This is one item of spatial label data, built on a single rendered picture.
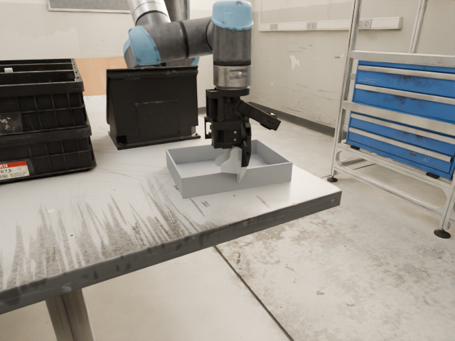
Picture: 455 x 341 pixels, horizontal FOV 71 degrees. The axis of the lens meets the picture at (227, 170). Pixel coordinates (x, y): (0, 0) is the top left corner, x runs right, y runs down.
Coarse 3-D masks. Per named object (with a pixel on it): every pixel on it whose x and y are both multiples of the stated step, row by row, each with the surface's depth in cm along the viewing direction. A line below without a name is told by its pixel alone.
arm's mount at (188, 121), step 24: (120, 72) 92; (144, 72) 95; (168, 72) 98; (192, 72) 102; (120, 96) 94; (144, 96) 98; (168, 96) 101; (192, 96) 105; (120, 120) 97; (144, 120) 100; (168, 120) 103; (192, 120) 108; (120, 144) 100; (144, 144) 102
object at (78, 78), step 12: (12, 72) 92; (24, 72) 93; (36, 72) 94; (48, 72) 95; (60, 72) 97; (24, 84) 71; (36, 84) 71; (48, 84) 72; (60, 84) 73; (72, 84) 74; (0, 96) 69; (12, 96) 70
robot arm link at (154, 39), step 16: (128, 0) 68; (144, 0) 65; (160, 0) 67; (144, 16) 64; (160, 16) 65; (128, 32) 64; (144, 32) 62; (160, 32) 63; (176, 32) 64; (144, 48) 62; (160, 48) 63; (176, 48) 64; (144, 64) 66
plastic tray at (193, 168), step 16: (208, 144) 89; (256, 144) 94; (176, 160) 87; (192, 160) 89; (208, 160) 90; (256, 160) 90; (272, 160) 86; (288, 160) 77; (176, 176) 74; (192, 176) 69; (208, 176) 70; (224, 176) 71; (256, 176) 74; (272, 176) 76; (288, 176) 78; (192, 192) 70; (208, 192) 71
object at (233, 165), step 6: (234, 150) 67; (240, 150) 68; (234, 156) 68; (240, 156) 68; (228, 162) 68; (234, 162) 69; (240, 162) 69; (222, 168) 68; (228, 168) 69; (234, 168) 69; (240, 168) 69; (246, 168) 70; (240, 174) 70; (240, 180) 72
